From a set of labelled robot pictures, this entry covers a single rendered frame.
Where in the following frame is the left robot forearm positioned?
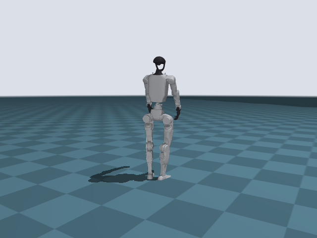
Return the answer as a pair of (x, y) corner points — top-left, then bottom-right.
(145, 90), (152, 106)

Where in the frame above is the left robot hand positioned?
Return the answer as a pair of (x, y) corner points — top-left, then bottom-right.
(147, 104), (153, 113)

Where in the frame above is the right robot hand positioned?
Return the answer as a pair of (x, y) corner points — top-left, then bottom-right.
(174, 107), (181, 120)

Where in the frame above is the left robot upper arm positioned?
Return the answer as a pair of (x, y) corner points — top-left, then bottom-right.
(143, 75), (149, 94)

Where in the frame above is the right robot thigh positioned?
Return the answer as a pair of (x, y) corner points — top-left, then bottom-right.
(159, 114), (173, 152)

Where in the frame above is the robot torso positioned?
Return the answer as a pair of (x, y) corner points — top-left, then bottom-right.
(148, 73), (169, 121)

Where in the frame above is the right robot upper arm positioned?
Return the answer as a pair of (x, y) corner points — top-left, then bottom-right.
(166, 75), (177, 96)

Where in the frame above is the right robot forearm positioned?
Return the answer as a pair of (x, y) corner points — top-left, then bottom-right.
(173, 90), (181, 109)

